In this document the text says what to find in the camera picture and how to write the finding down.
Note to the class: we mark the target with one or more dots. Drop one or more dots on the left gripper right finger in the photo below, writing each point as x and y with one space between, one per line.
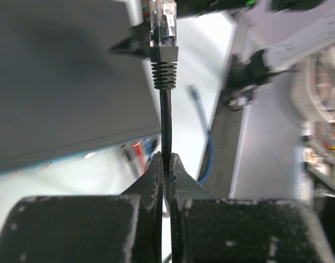
207 229

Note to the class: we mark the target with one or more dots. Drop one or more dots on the black network switch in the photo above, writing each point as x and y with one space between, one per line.
61 91

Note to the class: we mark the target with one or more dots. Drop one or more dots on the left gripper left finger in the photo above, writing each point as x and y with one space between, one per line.
122 228

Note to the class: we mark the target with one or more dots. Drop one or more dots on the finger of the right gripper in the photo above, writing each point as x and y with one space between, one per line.
135 44

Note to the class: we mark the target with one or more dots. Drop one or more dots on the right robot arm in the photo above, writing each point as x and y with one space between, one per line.
291 30

